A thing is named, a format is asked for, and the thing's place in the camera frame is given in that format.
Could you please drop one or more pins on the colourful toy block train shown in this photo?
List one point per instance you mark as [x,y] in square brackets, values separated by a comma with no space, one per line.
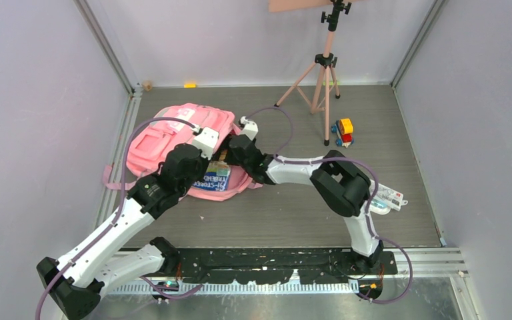
[343,128]

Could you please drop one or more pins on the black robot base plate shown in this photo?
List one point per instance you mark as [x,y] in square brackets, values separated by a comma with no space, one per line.
[267,266]

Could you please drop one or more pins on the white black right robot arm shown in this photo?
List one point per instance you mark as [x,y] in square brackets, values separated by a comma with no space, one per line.
[345,189]

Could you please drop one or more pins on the small wooden block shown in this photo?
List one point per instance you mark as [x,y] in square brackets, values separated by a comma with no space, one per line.
[147,85]

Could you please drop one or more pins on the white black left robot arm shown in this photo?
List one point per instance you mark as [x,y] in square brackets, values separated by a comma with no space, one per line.
[80,278]

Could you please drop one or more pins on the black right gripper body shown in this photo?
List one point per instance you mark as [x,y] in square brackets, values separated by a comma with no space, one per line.
[230,156]

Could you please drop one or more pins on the pink student backpack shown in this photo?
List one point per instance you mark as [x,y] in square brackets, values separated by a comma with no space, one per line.
[153,143]

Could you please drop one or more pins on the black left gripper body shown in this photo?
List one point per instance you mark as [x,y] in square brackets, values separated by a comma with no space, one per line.
[202,166]

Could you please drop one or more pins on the light blue round object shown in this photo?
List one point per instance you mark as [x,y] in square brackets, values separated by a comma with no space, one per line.
[379,207]

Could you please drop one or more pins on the pink tripod stand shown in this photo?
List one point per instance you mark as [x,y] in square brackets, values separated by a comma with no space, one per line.
[325,62]

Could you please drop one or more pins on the clear geometry ruler set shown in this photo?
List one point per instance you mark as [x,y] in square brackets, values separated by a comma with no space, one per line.
[390,197]

